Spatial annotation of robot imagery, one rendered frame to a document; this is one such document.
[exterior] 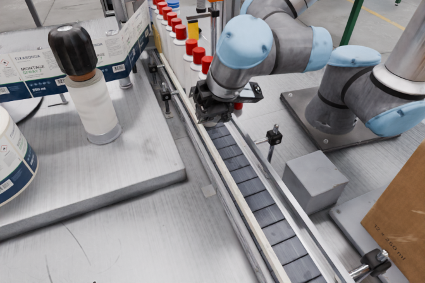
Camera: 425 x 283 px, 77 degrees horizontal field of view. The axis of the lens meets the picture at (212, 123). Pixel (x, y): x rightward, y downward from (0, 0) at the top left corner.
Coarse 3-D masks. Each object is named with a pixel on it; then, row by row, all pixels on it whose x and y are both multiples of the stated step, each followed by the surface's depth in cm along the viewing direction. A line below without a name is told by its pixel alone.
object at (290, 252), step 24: (192, 120) 78; (216, 144) 71; (216, 168) 66; (240, 168) 66; (240, 192) 61; (264, 192) 61; (240, 216) 59; (264, 216) 56; (288, 240) 53; (288, 264) 49; (312, 264) 49
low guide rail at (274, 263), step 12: (168, 72) 93; (180, 96) 84; (192, 108) 77; (204, 132) 70; (216, 156) 64; (228, 180) 59; (240, 204) 55; (252, 216) 52; (252, 228) 52; (264, 240) 49; (264, 252) 49; (276, 264) 46; (276, 276) 46
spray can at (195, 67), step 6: (198, 48) 68; (198, 54) 66; (204, 54) 67; (198, 60) 68; (192, 66) 69; (198, 66) 69; (192, 72) 70; (198, 72) 69; (192, 78) 71; (198, 78) 70; (192, 84) 73; (192, 102) 78
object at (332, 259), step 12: (240, 132) 64; (252, 144) 60; (264, 168) 56; (276, 180) 53; (288, 192) 51; (288, 204) 51; (300, 216) 48; (312, 228) 46; (324, 240) 44; (324, 252) 43; (336, 264) 42; (348, 276) 40
